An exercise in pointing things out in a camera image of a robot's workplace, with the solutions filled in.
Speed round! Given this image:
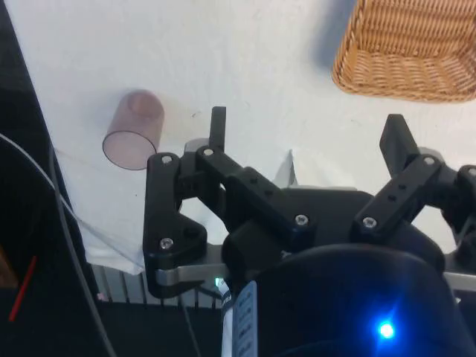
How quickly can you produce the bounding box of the grey cable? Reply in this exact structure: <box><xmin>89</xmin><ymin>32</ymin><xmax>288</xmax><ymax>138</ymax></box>
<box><xmin>48</xmin><ymin>147</ymin><xmax>117</xmax><ymax>357</ymax></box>

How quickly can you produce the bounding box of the red strip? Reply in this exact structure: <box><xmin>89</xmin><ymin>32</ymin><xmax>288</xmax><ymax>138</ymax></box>
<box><xmin>8</xmin><ymin>255</ymin><xmax>39</xmax><ymax>322</ymax></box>

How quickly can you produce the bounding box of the wicker basket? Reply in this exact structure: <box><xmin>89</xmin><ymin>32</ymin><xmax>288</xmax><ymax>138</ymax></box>
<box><xmin>331</xmin><ymin>0</ymin><xmax>476</xmax><ymax>104</ymax></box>

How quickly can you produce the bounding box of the see-through pink cup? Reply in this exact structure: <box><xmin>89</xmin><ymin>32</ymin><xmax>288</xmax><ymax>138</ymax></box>
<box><xmin>102</xmin><ymin>89</ymin><xmax>166</xmax><ymax>172</ymax></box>

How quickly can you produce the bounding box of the white cable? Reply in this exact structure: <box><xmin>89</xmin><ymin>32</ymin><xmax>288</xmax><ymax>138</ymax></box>
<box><xmin>0</xmin><ymin>134</ymin><xmax>81</xmax><ymax>224</ymax></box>

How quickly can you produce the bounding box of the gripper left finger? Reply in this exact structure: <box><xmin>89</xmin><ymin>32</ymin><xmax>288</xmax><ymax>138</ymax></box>
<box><xmin>143</xmin><ymin>106</ymin><xmax>320</xmax><ymax>300</ymax></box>

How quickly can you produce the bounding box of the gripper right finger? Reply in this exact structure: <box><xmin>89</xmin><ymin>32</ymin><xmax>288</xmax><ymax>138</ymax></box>
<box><xmin>351</xmin><ymin>114</ymin><xmax>476</xmax><ymax>258</ymax></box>

